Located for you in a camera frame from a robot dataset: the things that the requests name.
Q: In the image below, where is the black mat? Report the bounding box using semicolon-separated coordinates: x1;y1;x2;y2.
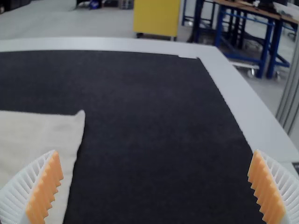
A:
0;50;267;224

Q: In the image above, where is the pale towel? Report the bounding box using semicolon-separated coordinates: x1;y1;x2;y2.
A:
0;109;86;224

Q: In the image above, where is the dark blue workbench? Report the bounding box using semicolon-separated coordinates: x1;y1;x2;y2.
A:
181;0;218;44

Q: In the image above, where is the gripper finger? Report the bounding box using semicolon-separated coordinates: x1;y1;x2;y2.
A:
0;149;64;224
247;149;299;224

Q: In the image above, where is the blue workbench with wooden top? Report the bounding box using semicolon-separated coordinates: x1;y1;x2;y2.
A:
210;0;299;81

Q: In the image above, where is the yellow wheeled cabinet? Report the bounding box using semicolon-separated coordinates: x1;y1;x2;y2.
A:
133;0;182;42

